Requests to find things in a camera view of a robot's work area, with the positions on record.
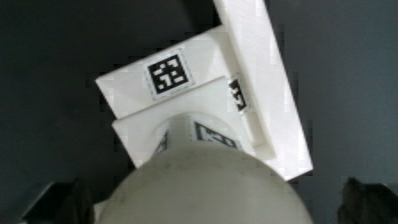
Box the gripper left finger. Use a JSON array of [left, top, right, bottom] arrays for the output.
[[22, 178, 95, 224]]

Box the white lamp bulb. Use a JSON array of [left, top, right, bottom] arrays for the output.
[[98, 114, 315, 224]]

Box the white lamp base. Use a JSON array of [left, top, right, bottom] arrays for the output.
[[96, 27, 276, 165]]

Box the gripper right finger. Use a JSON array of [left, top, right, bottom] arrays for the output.
[[338, 177, 398, 224]]

